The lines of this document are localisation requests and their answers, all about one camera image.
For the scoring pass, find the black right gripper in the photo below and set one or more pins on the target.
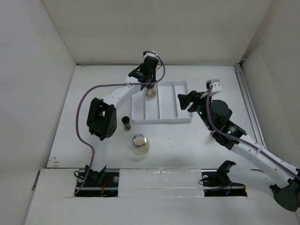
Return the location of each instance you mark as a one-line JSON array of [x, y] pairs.
[[184, 100]]

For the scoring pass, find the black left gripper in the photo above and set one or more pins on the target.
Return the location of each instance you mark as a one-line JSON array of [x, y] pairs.
[[153, 77]]

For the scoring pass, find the black-capped glass condiment bottle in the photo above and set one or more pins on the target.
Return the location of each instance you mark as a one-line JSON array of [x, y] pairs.
[[150, 91]]

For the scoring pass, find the small dark spice shaker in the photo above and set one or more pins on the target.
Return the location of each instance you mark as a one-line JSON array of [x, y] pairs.
[[126, 123]]

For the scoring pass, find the wide glass jar metal rim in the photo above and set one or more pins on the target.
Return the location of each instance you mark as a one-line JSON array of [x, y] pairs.
[[141, 144]]

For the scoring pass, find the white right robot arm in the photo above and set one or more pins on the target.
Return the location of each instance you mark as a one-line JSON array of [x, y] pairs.
[[216, 116]]

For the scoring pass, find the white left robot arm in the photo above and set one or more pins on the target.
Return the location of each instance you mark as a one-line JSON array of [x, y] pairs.
[[102, 116]]

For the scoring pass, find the white divided plastic tray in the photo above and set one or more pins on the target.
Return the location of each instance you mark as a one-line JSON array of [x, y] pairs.
[[164, 107]]

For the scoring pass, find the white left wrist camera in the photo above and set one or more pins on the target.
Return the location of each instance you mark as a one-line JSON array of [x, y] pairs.
[[149, 53]]

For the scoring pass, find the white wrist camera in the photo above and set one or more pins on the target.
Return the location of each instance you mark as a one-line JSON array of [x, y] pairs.
[[149, 53], [214, 86]]

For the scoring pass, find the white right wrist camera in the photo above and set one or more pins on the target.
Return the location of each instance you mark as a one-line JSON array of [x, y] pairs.
[[214, 86]]

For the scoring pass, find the aluminium rail on right wall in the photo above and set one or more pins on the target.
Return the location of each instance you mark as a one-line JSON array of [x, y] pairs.
[[249, 105]]

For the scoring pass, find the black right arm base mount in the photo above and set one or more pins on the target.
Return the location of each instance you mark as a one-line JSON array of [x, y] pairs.
[[216, 182]]

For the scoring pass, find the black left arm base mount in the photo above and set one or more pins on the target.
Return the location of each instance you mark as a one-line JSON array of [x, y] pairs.
[[98, 184]]

